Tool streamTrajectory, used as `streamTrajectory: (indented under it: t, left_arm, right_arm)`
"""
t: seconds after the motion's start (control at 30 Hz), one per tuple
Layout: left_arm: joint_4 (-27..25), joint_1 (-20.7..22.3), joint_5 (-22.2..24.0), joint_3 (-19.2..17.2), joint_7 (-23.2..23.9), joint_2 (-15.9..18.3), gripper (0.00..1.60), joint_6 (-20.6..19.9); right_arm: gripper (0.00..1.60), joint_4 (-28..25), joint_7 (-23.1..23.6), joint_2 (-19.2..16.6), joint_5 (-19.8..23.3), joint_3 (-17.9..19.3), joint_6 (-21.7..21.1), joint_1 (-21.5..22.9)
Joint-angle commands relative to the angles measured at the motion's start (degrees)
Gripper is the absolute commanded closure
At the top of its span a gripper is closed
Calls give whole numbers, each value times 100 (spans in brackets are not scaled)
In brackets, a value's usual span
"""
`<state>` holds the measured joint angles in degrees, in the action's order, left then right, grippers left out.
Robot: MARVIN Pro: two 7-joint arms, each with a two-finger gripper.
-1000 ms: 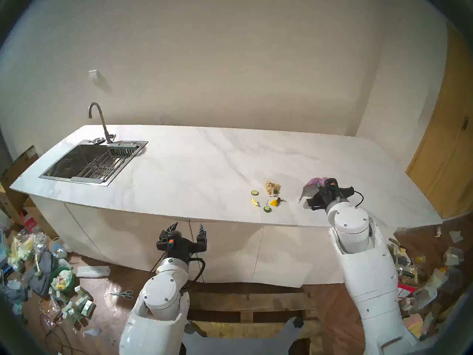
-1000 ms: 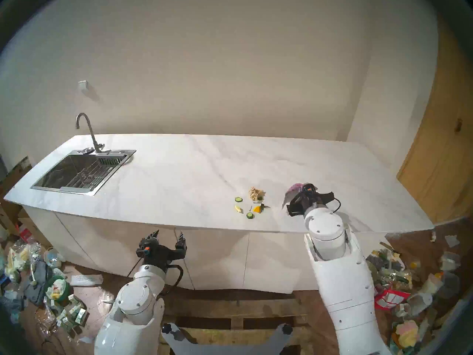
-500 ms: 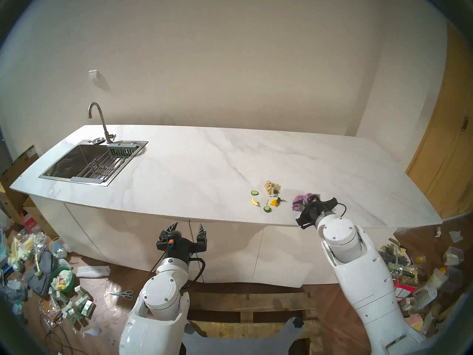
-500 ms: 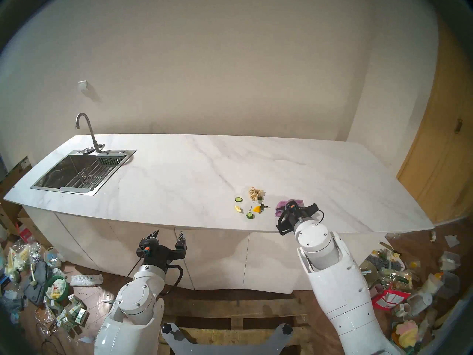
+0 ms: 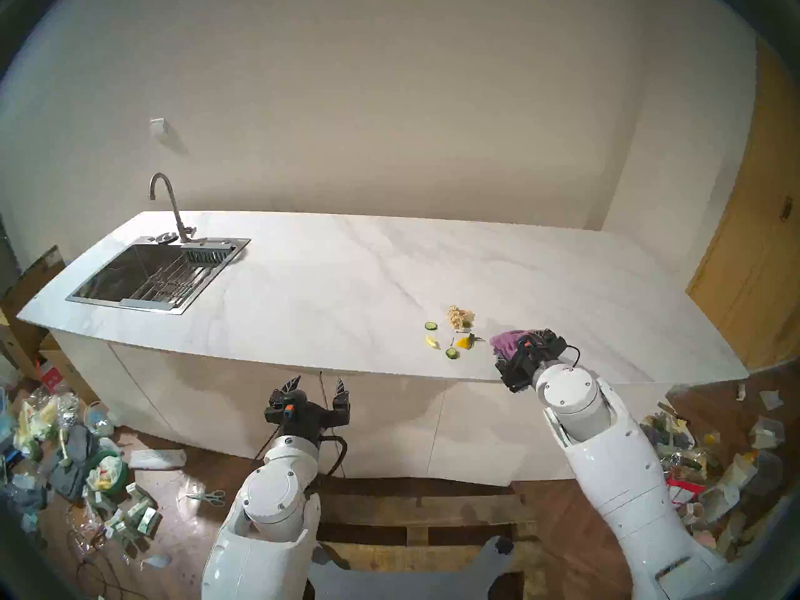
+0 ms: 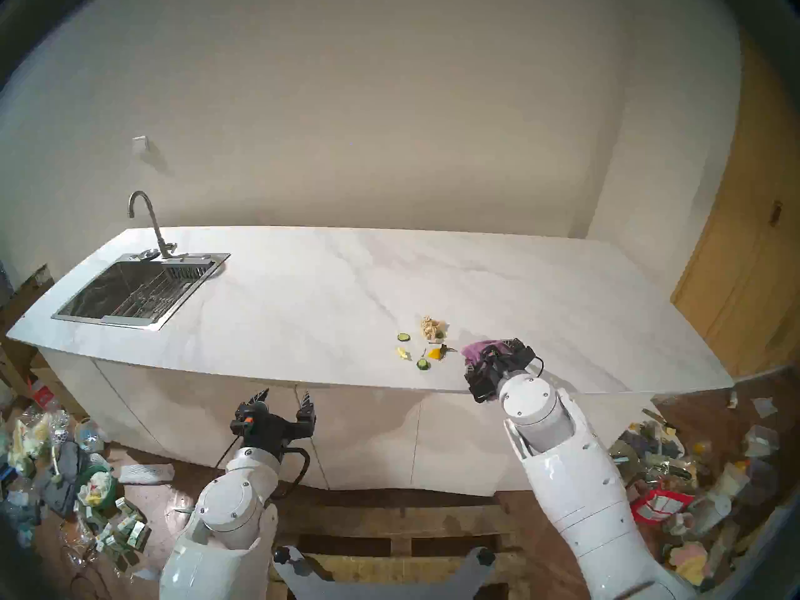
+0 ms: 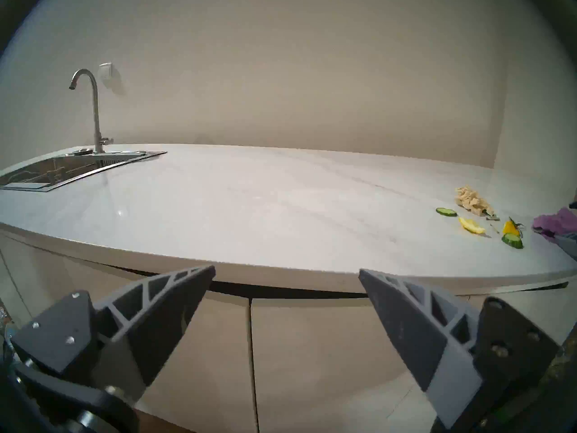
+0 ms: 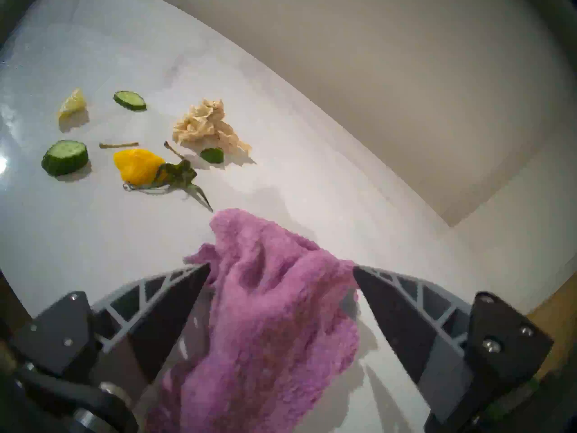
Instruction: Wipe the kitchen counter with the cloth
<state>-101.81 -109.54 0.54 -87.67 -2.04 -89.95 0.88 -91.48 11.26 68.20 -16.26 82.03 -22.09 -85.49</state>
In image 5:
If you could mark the white wall socket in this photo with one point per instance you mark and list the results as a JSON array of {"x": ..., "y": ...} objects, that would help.
[{"x": 158, "y": 126}]

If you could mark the white foam mesh sleeve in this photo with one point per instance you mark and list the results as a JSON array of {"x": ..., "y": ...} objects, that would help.
[{"x": 156, "y": 459}]

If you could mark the cardboard box with red print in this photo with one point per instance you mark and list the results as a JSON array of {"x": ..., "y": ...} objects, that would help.
[{"x": 62, "y": 377}]

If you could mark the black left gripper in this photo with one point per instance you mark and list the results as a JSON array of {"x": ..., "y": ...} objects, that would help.
[{"x": 303, "y": 417}]

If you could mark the wooden door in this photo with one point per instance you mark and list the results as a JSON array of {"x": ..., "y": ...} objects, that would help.
[{"x": 756, "y": 255}]

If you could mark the clear plastic box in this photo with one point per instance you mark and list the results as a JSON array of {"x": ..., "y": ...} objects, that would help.
[{"x": 769, "y": 470}]

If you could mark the clear plastic container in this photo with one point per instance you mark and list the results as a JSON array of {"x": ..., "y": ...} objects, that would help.
[{"x": 767, "y": 433}]

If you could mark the wooden pallet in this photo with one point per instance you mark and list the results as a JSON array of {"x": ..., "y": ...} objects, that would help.
[{"x": 425, "y": 502}]

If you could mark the beige noodle clump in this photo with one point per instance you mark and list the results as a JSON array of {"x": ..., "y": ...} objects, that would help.
[{"x": 458, "y": 316}]

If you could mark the steel sink drying rack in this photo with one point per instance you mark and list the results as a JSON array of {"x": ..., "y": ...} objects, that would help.
[{"x": 175, "y": 280}]

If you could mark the white kitchen cabinet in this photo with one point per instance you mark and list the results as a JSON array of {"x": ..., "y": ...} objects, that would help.
[{"x": 387, "y": 417}]

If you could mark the scissors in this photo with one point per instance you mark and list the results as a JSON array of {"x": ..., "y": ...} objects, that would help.
[{"x": 209, "y": 497}]

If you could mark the clear plastic cup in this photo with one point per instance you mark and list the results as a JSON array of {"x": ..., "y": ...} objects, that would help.
[{"x": 100, "y": 419}]

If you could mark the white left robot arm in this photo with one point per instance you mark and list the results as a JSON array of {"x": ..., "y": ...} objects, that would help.
[{"x": 275, "y": 511}]

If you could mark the black base knob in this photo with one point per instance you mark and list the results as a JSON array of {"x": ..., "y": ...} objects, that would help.
[{"x": 504, "y": 546}]

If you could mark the brown cardboard box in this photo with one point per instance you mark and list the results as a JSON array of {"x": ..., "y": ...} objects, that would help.
[{"x": 28, "y": 286}]

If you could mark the purple cleaning cloth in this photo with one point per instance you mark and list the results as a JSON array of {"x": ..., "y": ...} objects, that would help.
[{"x": 505, "y": 341}]

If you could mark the brass door hinge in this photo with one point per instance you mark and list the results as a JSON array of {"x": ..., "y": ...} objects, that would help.
[{"x": 787, "y": 208}]

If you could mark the white paper scrap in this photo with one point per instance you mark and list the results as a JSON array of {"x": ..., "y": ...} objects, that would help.
[{"x": 771, "y": 400}]

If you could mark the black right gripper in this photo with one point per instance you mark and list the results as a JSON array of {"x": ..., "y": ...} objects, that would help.
[{"x": 531, "y": 358}]

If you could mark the stainless steel sink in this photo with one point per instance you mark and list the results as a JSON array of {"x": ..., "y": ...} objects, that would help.
[{"x": 109, "y": 277}]

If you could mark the grey bag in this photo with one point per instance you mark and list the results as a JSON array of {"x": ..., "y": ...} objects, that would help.
[{"x": 74, "y": 464}]

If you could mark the green bowl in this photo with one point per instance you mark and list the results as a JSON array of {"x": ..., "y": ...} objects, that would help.
[{"x": 109, "y": 474}]

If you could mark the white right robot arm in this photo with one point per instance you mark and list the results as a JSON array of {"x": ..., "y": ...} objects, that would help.
[{"x": 625, "y": 467}]

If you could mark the red snack packet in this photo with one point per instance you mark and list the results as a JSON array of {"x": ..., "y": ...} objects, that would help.
[{"x": 684, "y": 491}]

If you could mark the steel gooseneck faucet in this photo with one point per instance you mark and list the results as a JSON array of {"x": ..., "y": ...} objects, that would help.
[{"x": 177, "y": 211}]

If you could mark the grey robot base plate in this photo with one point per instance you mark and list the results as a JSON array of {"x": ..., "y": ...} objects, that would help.
[{"x": 400, "y": 580}]

